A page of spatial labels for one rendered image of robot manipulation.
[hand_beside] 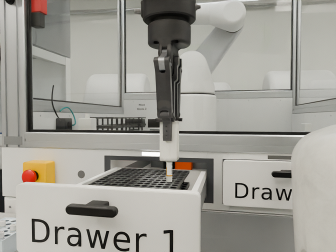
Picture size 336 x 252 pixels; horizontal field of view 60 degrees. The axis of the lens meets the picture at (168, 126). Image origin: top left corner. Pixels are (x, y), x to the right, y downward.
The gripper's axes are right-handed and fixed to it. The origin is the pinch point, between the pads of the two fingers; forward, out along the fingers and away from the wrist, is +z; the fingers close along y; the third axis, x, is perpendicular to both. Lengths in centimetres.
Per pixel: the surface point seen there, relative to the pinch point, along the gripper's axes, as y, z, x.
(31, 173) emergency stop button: -15.9, 10.6, -39.8
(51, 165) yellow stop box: -21.1, 9.3, -37.5
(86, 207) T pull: 14.3, 8.0, -8.5
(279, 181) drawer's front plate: -21.1, 11.1, 21.8
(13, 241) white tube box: 0.2, 21.0, -32.0
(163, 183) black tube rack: -6.0, 9.2, -2.5
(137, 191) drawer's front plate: 10.8, 6.4, -2.5
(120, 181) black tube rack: -5.9, 9.2, -11.5
